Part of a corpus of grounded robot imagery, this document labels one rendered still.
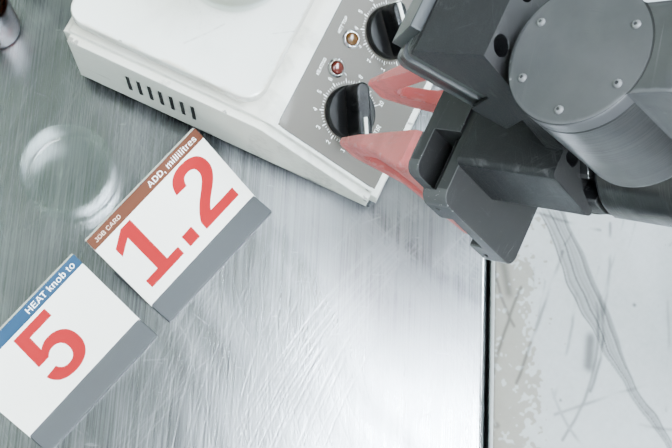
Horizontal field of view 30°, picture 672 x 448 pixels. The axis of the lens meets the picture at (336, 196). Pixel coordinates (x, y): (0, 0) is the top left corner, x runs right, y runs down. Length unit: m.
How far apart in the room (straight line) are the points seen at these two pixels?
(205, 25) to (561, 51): 0.29
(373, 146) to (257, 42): 0.13
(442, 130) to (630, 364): 0.26
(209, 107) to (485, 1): 0.27
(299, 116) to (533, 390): 0.21
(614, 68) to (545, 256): 0.33
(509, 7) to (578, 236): 0.32
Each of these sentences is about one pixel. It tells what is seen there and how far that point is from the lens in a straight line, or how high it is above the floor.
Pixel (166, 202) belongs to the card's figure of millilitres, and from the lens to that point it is 0.73.
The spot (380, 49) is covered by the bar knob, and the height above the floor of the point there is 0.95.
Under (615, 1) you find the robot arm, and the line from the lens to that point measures 0.46.
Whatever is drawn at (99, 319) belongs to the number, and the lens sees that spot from 0.73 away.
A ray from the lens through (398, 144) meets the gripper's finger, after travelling 0.57.
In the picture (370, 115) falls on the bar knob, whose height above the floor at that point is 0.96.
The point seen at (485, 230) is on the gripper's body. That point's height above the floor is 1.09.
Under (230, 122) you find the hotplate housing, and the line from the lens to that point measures 0.72.
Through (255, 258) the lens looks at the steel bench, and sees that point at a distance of 0.75.
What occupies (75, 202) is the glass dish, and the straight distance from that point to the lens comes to 0.77.
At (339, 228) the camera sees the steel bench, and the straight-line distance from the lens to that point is 0.76.
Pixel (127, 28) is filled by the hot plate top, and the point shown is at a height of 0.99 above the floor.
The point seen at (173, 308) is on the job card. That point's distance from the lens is 0.74.
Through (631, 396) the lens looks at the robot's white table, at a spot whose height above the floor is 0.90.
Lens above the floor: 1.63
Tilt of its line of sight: 73 degrees down
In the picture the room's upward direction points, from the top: 8 degrees clockwise
